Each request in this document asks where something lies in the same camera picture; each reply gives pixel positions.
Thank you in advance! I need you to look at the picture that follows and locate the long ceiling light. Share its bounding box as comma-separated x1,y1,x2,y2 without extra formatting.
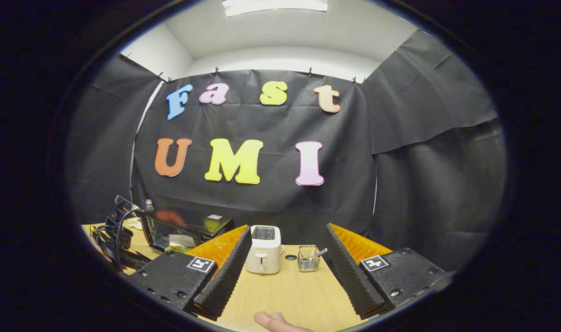
223,0,328,18

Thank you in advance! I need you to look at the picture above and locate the metal wire basket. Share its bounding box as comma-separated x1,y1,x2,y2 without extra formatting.
297,245,321,273

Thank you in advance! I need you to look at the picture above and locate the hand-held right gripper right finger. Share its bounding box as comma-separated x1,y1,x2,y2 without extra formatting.
324,223,456,320

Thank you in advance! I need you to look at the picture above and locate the white toaster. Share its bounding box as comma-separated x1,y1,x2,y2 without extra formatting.
245,225,284,275

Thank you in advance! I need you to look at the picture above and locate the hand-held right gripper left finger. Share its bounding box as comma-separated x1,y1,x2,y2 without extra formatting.
126,225,253,322

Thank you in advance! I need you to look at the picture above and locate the black cable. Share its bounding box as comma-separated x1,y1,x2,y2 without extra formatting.
115,209,143,269

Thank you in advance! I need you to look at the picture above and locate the black electric oven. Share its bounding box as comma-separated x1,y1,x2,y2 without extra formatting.
140,207,236,253

